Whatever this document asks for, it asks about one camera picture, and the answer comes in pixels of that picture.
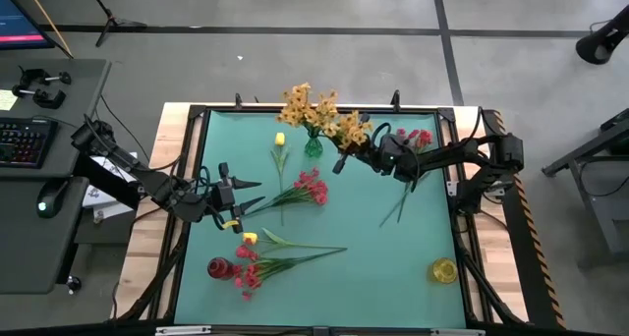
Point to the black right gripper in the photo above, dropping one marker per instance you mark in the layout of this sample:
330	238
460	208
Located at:
376	154

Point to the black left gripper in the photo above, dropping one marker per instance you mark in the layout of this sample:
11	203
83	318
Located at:
222	196

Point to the red artificial flower bunch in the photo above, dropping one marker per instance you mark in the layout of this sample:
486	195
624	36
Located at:
309	184
248	272
423	138

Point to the yellow glass vase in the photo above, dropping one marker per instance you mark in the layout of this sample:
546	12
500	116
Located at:
443	270

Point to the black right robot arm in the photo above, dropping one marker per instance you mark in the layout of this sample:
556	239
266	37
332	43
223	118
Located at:
452	154

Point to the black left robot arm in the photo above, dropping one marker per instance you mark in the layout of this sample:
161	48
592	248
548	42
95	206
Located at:
147	179

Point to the green glass vase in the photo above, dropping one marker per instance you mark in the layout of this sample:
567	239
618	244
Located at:
313	148

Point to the red glass vase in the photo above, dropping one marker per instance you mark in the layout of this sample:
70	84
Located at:
219	268

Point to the white paper sheets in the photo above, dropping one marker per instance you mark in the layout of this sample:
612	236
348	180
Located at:
109	209

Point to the teal table mat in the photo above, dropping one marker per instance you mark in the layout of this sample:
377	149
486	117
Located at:
373	296

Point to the black round knob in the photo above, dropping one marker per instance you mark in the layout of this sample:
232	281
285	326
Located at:
74	283

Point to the black computer mouse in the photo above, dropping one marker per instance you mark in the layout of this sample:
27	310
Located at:
49	198

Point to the black hazard-striped table edge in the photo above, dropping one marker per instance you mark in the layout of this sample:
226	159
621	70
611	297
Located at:
531	257

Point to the black tripod stand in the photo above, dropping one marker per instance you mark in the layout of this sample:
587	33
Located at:
114	20

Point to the grey desk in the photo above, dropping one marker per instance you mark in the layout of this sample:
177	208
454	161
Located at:
29	247

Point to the black screw clamp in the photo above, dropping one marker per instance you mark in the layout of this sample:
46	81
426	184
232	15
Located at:
44	99
37	75

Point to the backlit black keyboard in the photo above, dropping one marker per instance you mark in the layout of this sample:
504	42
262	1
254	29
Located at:
24	142

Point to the pale yellow sticky note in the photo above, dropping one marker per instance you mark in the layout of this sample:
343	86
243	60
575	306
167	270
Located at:
7	100

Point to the black round stand base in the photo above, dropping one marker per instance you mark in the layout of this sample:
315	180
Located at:
597	46

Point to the thin yellow rod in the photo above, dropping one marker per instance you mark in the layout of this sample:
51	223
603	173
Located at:
47	19

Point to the monitor with blue screen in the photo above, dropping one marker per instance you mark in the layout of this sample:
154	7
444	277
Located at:
19	26

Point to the small black frame clamp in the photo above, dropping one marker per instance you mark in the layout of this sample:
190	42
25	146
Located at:
238	100
395	99

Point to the black aluminium table frame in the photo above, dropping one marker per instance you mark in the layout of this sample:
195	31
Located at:
196	112

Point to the silver metal bracket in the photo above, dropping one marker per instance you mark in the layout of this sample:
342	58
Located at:
182	330
457	332

